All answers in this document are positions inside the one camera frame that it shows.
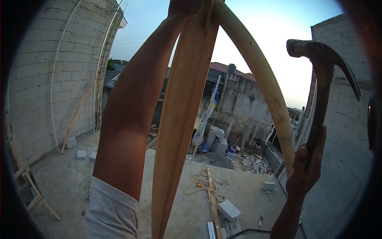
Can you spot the white and blue banner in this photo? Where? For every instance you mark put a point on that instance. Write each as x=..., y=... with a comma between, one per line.
x=206, y=119

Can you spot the person's left hand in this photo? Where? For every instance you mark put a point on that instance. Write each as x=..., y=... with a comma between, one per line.
x=183, y=9

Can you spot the large grey concrete block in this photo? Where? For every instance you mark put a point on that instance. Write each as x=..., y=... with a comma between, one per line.
x=228, y=210

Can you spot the leaning wooden lath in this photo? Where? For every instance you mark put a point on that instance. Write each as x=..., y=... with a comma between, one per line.
x=76, y=115

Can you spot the white strips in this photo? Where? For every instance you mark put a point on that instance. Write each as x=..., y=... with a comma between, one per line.
x=211, y=230

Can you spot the person's right fingers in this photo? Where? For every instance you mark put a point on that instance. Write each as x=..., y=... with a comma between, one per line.
x=300, y=155

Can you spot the grey block with trowel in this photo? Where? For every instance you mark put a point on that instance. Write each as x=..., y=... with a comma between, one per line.
x=268, y=186

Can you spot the rubble pile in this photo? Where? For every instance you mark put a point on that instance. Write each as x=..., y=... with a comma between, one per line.
x=253, y=161

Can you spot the long wooden plank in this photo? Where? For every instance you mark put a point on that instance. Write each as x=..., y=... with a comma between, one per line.
x=182, y=119

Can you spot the cream curved pole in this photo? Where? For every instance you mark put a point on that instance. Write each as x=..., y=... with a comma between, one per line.
x=262, y=74

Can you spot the small hand tool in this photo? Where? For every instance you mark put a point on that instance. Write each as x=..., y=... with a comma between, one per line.
x=260, y=221

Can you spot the neighbouring building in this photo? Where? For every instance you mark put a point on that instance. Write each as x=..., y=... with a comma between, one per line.
x=238, y=104

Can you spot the person's body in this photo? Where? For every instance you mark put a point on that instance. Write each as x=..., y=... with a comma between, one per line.
x=112, y=209

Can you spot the wooden trestle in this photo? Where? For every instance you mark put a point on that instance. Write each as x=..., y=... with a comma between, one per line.
x=32, y=186

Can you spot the white wall conduit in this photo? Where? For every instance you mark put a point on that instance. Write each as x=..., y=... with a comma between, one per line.
x=96, y=71
x=53, y=74

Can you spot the rusty claw hammer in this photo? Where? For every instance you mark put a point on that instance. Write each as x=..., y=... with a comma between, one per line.
x=323, y=83

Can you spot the stack of grey blocks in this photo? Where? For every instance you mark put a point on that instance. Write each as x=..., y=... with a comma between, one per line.
x=217, y=139

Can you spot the person's right hand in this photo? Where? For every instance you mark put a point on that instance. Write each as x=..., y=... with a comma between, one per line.
x=303, y=176

